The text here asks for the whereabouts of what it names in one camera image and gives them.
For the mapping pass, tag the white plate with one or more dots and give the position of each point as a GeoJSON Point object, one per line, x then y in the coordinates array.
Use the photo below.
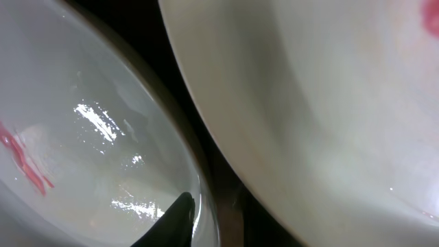
{"type": "Point", "coordinates": [327, 110]}
{"type": "Point", "coordinates": [94, 149]}

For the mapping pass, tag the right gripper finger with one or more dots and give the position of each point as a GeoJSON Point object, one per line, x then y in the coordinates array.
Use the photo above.
{"type": "Point", "coordinates": [174, 228]}

